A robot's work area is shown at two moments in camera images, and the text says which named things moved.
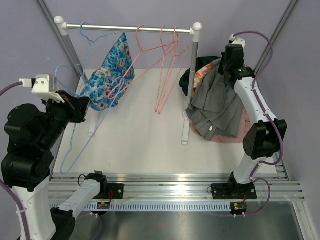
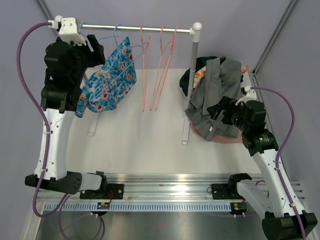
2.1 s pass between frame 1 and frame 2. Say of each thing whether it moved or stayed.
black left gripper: moved
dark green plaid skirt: stayed
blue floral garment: stayed
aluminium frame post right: stayed
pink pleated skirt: stayed
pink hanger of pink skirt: moved
